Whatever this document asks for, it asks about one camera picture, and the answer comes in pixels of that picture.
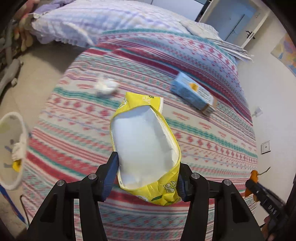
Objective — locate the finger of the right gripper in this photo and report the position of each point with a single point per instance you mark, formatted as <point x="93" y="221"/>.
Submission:
<point x="263" y="194"/>

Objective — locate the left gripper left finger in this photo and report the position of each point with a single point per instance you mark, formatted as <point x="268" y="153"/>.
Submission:
<point x="106" y="174"/>

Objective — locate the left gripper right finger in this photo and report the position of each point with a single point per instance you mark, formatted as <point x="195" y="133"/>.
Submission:
<point x="184" y="187"/>

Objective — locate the orange peel scrap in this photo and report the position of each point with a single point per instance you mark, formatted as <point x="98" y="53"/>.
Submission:
<point x="254" y="178"/>

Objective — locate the yellow snack bag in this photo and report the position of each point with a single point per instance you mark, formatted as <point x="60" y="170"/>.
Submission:
<point x="149" y="154"/>

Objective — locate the light blue milk carton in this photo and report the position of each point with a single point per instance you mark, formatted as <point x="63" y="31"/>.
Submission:
<point x="192" y="92"/>

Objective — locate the white paper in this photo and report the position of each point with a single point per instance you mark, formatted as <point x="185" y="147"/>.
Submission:
<point x="19" y="148"/>

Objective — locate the white patterned trash bin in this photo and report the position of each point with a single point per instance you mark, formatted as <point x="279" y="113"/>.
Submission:
<point x="14" y="141"/>

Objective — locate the person right hand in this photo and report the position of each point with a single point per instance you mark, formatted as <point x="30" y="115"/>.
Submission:
<point x="266" y="234"/>

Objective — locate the small white tissue ball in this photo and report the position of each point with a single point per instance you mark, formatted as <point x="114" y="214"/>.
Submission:
<point x="104" y="87"/>

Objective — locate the patterned knit bed cover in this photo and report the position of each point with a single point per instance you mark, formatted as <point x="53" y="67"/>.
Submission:
<point x="72" y="138"/>

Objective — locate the grey study chair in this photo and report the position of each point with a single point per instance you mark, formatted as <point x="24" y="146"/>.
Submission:
<point x="10" y="66"/>

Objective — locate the folded striped sheets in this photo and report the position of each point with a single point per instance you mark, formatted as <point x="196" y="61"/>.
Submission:
<point x="233" y="50"/>

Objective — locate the blue checkered duvet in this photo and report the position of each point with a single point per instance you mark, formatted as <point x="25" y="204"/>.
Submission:
<point x="81" y="22"/>

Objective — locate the pink plush toy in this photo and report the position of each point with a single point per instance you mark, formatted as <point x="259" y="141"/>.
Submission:
<point x="22" y="17"/>

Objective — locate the white door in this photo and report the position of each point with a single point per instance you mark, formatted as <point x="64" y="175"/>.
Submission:
<point x="236" y="21"/>

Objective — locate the wall socket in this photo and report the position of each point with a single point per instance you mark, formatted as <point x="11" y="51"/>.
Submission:
<point x="265" y="147"/>

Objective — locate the wall map poster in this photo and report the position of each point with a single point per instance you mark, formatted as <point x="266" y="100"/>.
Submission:
<point x="284" y="51"/>

